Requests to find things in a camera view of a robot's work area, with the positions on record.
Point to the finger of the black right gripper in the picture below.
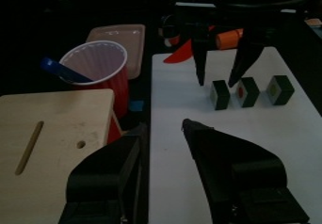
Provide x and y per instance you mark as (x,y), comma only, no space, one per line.
(247,58)
(199,61)

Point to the wooden box with slot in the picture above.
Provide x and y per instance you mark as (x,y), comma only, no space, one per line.
(63,124)

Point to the small blue block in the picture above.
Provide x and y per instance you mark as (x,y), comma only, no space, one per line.
(136,106)

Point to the toy sushi piece green filling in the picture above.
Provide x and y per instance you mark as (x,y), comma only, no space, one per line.
(279,91)

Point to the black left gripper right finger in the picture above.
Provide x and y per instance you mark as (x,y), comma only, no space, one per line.
(234,177)

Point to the white cutting board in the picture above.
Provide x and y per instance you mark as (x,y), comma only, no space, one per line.
(175,92)

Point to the red toy knife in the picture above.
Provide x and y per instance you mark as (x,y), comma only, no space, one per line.
(180,55)

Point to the toy sushi piece red filling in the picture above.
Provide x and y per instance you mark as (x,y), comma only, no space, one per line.
(250,92)

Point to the blue plastic spoon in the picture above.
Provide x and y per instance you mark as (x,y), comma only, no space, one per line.
(63,71)

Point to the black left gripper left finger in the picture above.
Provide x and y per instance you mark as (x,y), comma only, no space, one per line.
(108,177)

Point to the pinkish brown rectangular plate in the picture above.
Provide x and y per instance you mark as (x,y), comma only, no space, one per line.
(134,45)

